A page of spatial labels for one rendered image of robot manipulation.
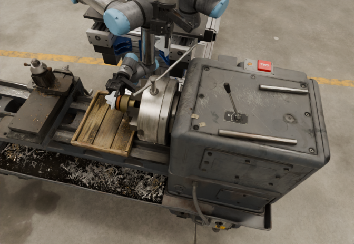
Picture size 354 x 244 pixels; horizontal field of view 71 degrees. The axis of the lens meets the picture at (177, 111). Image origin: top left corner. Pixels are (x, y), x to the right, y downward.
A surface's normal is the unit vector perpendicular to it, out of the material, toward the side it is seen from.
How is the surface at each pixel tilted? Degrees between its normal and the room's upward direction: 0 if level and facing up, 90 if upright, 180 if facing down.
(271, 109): 0
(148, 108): 35
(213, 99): 0
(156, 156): 0
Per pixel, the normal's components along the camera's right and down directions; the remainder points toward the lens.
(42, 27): 0.04, -0.58
